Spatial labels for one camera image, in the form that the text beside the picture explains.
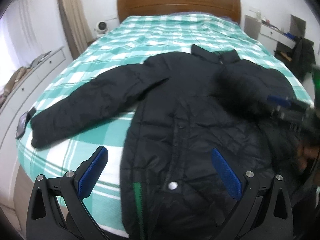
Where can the white desk with drawer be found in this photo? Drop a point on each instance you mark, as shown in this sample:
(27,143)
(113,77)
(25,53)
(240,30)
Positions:
(277,36)

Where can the wooden headboard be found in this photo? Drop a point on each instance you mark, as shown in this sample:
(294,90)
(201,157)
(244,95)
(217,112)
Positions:
(178,1)

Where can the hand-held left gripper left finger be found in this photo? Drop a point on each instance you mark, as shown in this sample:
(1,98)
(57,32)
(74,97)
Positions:
(92,173)

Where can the black puffer jacket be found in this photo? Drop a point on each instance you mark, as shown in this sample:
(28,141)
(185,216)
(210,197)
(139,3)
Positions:
(175,105)

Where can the person's right hand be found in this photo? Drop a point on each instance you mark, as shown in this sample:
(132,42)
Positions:
(306,157)

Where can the grey upright panel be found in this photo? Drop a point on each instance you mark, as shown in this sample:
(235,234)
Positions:
(298,25)

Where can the white drawer cabinet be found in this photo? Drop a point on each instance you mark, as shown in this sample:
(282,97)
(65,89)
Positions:
(32,85)

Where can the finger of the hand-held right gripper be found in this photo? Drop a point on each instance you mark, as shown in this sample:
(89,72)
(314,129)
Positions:
(278,100)
(287,118)

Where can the beige clothes pile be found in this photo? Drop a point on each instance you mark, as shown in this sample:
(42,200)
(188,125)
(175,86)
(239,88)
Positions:
(16,80)

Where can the black smartphone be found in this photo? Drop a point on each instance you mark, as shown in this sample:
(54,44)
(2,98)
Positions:
(22,125)

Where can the small white fan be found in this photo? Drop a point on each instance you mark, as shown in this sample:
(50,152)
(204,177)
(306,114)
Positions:
(102,27)

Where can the grey board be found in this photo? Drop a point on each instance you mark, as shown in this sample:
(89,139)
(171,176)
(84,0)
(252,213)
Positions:
(252,27)

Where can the dark hanging coat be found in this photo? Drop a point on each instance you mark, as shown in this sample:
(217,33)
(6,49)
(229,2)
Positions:
(303,57)

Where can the beige curtain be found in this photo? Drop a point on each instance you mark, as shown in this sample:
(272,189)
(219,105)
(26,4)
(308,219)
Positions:
(73,17)

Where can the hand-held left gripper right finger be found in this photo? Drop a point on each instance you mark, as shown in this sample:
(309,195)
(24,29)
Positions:
(226,173)

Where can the bed with green checkered sheet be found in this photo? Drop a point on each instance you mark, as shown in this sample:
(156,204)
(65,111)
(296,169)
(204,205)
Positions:
(162,35)

